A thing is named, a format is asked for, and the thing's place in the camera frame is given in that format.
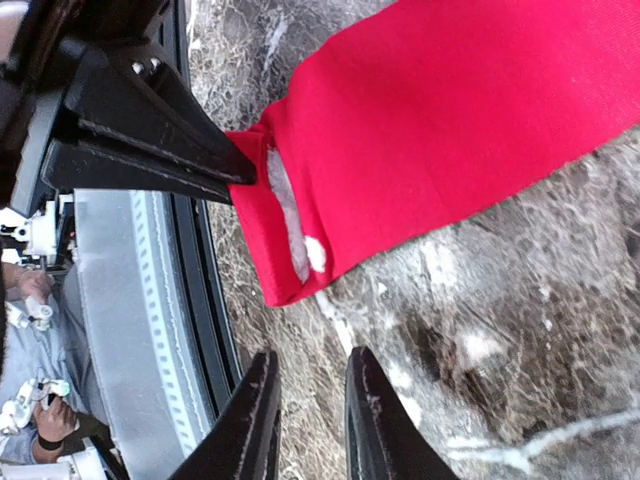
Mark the white slotted cable duct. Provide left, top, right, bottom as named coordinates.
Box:
left=75, top=189, right=214, bottom=479

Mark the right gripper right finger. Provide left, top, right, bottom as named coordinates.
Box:
left=345, top=347, right=457, bottom=480

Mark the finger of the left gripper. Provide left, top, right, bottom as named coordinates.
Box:
left=64, top=47, right=257, bottom=185
left=41, top=139, right=231, bottom=205

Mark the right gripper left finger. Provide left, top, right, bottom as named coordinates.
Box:
left=171, top=350, right=281, bottom=480

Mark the seated operator in striped shirt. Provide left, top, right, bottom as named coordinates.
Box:
left=1, top=263, right=109, bottom=465

